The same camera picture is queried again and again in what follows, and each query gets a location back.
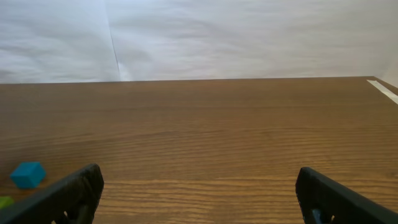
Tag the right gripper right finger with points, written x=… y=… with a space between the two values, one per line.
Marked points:
x=335 y=202

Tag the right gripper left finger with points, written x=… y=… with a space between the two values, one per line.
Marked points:
x=62 y=196

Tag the blue cube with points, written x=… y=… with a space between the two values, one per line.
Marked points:
x=28 y=175

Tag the green cube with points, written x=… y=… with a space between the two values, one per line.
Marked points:
x=4 y=202

